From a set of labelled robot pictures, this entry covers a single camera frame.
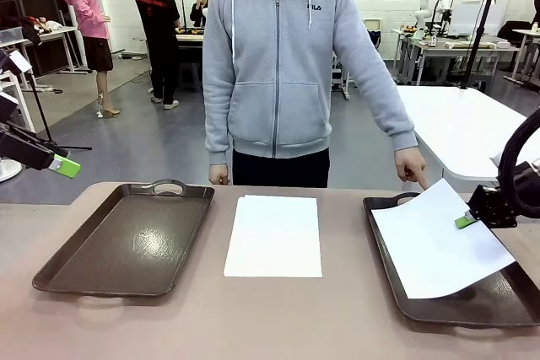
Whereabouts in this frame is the brown plastic serving tray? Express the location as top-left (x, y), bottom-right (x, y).
top-left (362, 191), bottom-right (540, 330)
top-left (32, 178), bottom-right (216, 298)

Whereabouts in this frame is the white cluttered side table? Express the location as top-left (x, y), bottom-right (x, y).
top-left (0, 18), bottom-right (82, 79)

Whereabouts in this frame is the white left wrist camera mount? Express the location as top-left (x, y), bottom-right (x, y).
top-left (0, 49), bottom-right (33, 77)

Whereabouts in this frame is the round white stand base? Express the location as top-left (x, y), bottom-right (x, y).
top-left (0, 156), bottom-right (23, 183)

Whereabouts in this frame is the white A4 paper sheet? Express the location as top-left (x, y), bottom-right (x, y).
top-left (370, 177), bottom-right (517, 300)

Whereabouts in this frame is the person's right hand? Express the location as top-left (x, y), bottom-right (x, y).
top-left (208, 163), bottom-right (231, 185)

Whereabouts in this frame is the black office chair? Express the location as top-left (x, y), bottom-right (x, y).
top-left (496, 20), bottom-right (537, 75)

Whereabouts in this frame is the black tripod pole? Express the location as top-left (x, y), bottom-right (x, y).
top-left (458, 0), bottom-right (500, 91)

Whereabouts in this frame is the person's left hand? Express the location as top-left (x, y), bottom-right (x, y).
top-left (395, 148), bottom-right (429, 191)

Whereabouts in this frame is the woman in pink hoodie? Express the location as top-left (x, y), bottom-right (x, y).
top-left (57, 0), bottom-right (122, 119)

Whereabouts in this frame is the seated person in black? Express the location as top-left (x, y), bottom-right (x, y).
top-left (189, 0), bottom-right (210, 29)

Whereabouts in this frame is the wood-top workbench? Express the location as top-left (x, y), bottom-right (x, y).
top-left (174, 25), bottom-right (208, 92)

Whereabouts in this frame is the white shelf unit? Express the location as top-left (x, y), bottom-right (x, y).
top-left (0, 67), bottom-right (37, 134)

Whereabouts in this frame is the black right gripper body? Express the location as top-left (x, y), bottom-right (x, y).
top-left (467, 184), bottom-right (519, 228)

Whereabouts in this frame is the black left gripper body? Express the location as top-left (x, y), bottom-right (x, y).
top-left (0, 121), bottom-right (34, 170)

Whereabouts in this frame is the grey-top metal table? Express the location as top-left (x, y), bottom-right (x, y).
top-left (391, 29), bottom-right (521, 86)

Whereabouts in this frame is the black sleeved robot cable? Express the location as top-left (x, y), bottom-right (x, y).
top-left (496, 106), bottom-right (540, 220)

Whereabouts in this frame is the white A4 paper stack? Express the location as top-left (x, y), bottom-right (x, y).
top-left (223, 194), bottom-right (323, 279)

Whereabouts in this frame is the person in grey hoodie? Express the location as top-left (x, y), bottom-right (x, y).
top-left (202, 0), bottom-right (419, 188)

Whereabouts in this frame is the person's right forearm grey sleeve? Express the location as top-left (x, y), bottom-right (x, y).
top-left (202, 89), bottom-right (234, 167)

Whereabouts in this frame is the man in black T-shirt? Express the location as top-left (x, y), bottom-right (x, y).
top-left (134, 0), bottom-right (183, 110)

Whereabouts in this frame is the grey plastic stool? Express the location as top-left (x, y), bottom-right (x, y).
top-left (178, 62), bottom-right (203, 92)

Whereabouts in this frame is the black tripod stand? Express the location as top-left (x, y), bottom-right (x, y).
top-left (24, 72), bottom-right (94, 153)

